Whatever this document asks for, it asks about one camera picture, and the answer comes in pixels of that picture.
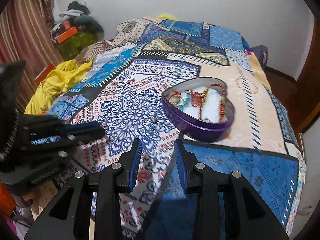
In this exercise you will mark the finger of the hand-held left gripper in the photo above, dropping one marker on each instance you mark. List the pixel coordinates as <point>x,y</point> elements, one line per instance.
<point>82,127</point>
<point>90,136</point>

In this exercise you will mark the dark bag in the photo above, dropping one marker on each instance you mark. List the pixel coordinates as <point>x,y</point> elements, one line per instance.
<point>260,55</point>

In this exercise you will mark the orange cloth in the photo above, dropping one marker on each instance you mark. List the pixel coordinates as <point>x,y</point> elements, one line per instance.
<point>6,200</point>

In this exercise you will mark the purple heart-shaped tin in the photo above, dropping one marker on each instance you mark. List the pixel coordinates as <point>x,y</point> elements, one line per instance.
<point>200,130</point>

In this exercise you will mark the yellow cloth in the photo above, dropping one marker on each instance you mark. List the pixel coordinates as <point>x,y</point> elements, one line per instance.
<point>57,80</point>

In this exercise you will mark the wooden door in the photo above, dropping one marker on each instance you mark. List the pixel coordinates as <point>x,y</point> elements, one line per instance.
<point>310,75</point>

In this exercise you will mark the striped red curtain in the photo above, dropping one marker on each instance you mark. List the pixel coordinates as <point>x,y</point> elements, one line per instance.
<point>25,30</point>

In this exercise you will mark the patterned orange bedsheet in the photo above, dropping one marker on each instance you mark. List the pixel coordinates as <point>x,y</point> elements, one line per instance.
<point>95,50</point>

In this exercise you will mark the patchwork printed blanket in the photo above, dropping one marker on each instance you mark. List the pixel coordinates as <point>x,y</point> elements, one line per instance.
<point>225,167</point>

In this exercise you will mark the flat orange box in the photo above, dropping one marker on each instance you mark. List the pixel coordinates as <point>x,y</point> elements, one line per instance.
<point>43,72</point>

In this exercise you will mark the pile of clothes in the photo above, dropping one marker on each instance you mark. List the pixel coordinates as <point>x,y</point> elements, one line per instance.
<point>80,17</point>

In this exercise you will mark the green cloth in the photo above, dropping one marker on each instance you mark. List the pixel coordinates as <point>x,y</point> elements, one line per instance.
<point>77,46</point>

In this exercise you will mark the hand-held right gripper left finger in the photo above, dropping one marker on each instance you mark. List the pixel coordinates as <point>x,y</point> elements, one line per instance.
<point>135,162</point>

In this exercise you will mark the yellow plastic object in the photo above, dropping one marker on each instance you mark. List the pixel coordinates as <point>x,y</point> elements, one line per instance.
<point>166,16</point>

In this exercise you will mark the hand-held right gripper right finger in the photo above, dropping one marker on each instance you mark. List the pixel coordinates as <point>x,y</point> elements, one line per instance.
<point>180,165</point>

